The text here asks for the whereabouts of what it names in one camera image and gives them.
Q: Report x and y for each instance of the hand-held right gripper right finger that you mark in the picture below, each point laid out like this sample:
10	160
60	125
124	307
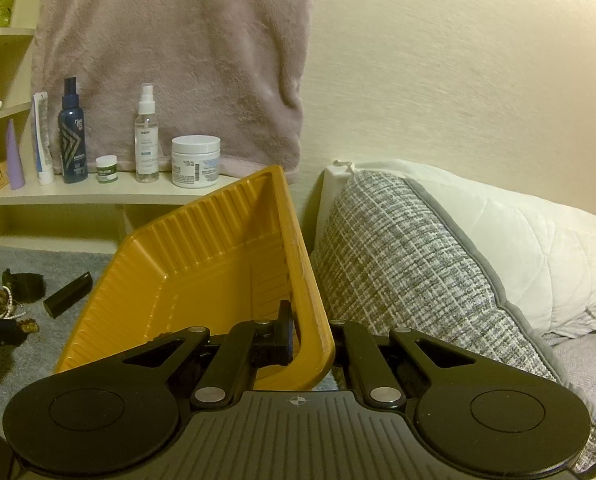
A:
350	345

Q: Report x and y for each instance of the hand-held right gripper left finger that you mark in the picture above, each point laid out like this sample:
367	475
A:
290	342

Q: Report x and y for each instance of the yellow plastic tray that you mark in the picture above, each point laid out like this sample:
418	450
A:
203	260

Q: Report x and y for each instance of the black rectangular case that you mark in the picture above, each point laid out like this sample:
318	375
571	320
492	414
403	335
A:
68	295

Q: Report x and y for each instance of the grey woven cushion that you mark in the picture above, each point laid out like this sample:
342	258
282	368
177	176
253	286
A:
403	260

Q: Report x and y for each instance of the white quilted pillow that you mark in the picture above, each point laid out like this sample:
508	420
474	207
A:
528	250

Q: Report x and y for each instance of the white cream jar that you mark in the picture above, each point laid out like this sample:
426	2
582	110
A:
196	162

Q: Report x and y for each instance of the light grey herringbone blanket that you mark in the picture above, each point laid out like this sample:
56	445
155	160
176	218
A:
588	365

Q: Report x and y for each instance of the clear spray bottle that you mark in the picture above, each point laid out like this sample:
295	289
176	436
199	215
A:
146	150

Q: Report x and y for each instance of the small green jar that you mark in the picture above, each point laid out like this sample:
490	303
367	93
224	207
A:
106	172

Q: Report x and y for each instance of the cream wooden shelf unit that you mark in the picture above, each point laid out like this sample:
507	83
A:
78	195

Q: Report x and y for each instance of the black watch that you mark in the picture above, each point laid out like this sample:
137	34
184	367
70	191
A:
28	287

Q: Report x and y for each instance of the dark blue spray bottle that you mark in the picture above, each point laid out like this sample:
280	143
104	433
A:
73	145

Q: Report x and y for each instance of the pink fleece towel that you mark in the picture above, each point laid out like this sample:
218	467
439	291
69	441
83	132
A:
178	60

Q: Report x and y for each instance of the white squeeze tube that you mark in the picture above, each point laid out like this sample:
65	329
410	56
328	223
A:
43	145

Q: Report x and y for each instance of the purple cone bottle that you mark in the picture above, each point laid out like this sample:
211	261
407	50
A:
15	165

